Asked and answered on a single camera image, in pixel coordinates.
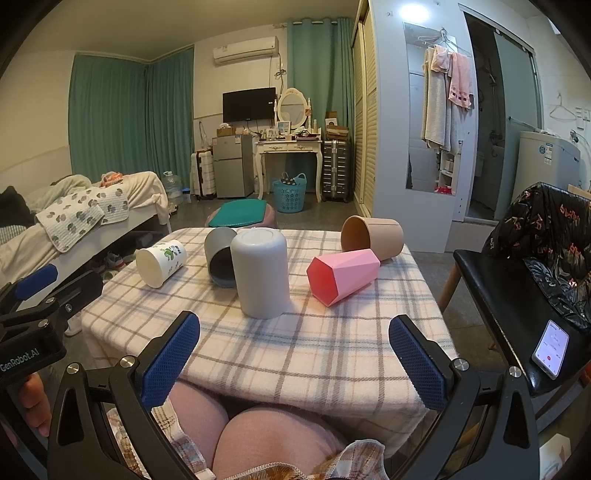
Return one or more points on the light grey cup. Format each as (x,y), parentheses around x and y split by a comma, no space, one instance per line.
(261,272)

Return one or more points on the pink hexagonal cup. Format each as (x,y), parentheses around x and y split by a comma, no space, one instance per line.
(351,272)

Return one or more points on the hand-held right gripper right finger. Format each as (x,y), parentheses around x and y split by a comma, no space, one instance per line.
(415,369)

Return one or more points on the large water bottle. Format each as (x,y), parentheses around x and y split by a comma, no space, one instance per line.
(171,187)

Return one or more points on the smartphone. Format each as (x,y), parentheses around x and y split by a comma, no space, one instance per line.
(549,348)

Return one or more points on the shoes under bed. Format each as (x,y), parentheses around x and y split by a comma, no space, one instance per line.
(113,264)

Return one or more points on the white air conditioner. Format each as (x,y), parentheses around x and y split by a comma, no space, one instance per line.
(244,50)

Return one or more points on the white printed cup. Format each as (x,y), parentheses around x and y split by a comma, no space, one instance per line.
(159,265)

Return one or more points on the green curtain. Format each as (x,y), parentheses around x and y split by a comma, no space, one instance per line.
(106,106)
(171,101)
(318,69)

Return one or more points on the brown cup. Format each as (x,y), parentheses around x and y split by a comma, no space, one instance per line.
(383,240)

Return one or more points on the dark grey cup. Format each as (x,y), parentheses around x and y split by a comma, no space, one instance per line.
(216,247)

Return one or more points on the patterned white blanket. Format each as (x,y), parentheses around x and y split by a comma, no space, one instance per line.
(74,217)

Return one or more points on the grey small fridge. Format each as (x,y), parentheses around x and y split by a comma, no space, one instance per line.
(233,166)

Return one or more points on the white washing machine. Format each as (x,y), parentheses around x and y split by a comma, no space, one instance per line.
(547,161)

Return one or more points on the person's left hand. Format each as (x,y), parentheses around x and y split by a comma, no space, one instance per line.
(34,401)

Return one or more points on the white suitcase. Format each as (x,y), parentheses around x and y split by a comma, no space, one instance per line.
(203,175)

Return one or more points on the dark cloth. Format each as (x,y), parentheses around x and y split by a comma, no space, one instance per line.
(14,203)

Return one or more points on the pink towel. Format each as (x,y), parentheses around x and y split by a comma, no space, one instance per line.
(461,83)

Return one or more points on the black floral cloth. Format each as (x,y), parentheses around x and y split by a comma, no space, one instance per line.
(545,230)

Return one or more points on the cardboard box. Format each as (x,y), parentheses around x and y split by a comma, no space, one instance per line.
(337,131)

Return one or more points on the black chair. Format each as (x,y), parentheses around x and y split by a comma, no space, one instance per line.
(489,286)

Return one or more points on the white dressing table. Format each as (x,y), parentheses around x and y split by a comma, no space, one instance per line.
(288,146)

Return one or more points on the pale green garment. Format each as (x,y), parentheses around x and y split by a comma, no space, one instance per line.
(60,189)

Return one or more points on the cream slatted wardrobe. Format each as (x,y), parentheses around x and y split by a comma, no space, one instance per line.
(367,115)

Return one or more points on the orange patterned cloth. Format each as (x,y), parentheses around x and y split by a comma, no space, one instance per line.
(111,178)

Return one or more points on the blue laundry basket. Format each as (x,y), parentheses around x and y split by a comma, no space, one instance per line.
(290,196)

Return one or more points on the black television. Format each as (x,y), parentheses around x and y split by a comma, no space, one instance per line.
(249,104)

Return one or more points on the oval vanity mirror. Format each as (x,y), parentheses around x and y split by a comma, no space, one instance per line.
(293,107)

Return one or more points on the green cushioned stool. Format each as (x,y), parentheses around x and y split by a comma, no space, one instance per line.
(238,214)

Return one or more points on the white bed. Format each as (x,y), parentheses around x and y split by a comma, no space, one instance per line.
(134,203)

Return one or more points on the person's pink trousers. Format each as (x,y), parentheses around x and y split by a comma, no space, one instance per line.
(272,438)

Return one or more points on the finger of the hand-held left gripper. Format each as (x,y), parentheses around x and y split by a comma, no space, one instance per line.
(78,288)
(34,281)

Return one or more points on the checked tablecloth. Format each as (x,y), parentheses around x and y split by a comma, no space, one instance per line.
(323,350)

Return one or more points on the silver suitcase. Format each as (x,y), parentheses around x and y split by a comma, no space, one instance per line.
(336,170)

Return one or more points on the white box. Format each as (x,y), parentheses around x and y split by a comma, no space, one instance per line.
(554,457)

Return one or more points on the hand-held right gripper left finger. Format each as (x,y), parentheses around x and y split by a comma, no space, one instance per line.
(168,364)

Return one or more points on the tall wall mirror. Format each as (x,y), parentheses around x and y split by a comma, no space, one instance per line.
(415,161)

